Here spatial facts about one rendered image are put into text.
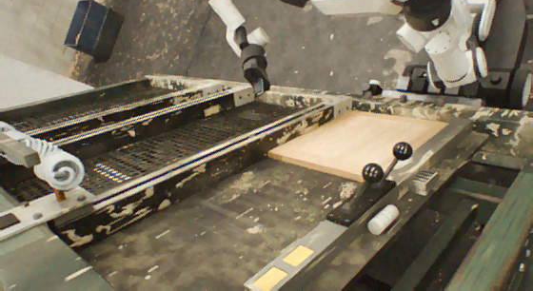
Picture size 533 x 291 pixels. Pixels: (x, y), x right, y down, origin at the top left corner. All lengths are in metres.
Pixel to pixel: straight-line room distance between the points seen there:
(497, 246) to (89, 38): 4.93
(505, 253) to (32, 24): 5.91
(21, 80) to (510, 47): 4.23
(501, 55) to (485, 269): 1.66
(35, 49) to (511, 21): 5.45
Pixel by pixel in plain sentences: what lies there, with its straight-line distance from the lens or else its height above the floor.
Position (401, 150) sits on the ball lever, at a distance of 0.78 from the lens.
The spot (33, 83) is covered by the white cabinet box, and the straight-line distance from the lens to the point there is 4.73.
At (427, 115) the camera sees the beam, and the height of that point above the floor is 0.90.
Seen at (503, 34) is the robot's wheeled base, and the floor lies 0.17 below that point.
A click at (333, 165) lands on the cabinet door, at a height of 1.29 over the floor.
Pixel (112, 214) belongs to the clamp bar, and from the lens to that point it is 0.89.
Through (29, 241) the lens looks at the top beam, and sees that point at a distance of 0.77.
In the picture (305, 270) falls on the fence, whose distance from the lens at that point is 0.66.
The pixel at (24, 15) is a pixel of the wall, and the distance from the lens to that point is 6.11.
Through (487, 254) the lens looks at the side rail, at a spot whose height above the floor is 1.48.
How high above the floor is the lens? 2.17
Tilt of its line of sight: 49 degrees down
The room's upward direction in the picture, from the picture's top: 68 degrees counter-clockwise
